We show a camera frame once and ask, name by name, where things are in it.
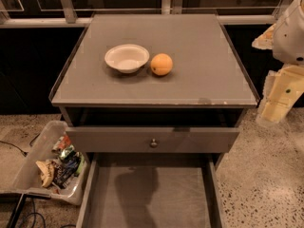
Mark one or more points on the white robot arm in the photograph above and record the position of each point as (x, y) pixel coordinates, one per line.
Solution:
(285, 38)

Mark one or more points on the metal window frame rail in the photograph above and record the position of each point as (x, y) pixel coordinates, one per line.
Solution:
(79, 13)

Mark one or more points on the clear plastic bin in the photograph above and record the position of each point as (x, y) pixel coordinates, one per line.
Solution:
(28, 181)

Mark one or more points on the white bowl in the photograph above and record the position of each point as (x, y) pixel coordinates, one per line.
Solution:
(127, 58)

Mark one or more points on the green snack packet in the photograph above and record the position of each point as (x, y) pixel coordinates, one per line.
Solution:
(67, 152)

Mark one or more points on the grey drawer cabinet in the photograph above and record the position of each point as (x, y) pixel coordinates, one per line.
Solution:
(207, 87)

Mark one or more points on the orange fruit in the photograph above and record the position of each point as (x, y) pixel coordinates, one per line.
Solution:
(161, 64)

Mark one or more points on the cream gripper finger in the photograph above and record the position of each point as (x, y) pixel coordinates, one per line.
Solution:
(265, 40)
(280, 92)

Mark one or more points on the grey top drawer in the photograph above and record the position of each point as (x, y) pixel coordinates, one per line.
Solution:
(137, 139)

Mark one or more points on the grey open middle drawer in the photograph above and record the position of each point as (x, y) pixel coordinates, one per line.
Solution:
(151, 191)

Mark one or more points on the crumpled tan paper bag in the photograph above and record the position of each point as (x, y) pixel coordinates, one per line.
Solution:
(46, 172)

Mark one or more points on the black bar on floor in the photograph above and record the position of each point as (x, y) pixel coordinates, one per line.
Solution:
(16, 212)

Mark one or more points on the dark snack packet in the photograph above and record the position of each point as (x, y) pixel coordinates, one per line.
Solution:
(64, 170)

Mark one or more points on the round metal drawer knob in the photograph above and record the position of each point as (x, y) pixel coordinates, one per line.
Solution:
(154, 143)

